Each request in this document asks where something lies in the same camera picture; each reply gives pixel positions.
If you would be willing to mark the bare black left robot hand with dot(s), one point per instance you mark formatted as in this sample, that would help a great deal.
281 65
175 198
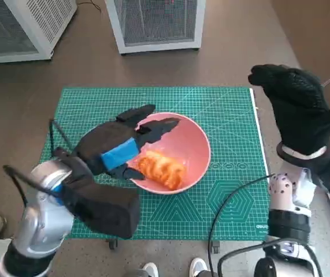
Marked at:
104 138

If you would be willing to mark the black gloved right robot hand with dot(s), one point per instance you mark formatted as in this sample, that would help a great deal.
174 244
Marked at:
300 115

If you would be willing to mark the long braided toy bread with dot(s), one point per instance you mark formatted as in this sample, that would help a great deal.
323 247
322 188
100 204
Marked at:
161 168

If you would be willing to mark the pink bowl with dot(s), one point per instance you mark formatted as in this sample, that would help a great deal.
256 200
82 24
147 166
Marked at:
190 144

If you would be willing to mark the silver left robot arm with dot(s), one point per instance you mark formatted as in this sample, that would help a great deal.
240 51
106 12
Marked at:
43 225

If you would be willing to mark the green cutting mat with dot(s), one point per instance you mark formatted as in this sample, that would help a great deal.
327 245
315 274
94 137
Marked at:
182 213

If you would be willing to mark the white cabinet with mesh door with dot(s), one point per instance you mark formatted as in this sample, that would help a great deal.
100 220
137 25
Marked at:
156 23

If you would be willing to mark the white shoe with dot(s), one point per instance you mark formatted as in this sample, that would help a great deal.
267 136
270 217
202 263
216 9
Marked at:
198 267
151 269

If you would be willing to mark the white cabinet with perforated side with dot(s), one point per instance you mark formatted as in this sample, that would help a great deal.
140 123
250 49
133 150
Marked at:
8 29

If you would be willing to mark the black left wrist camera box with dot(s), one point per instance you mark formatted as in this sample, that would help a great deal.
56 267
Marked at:
104 210

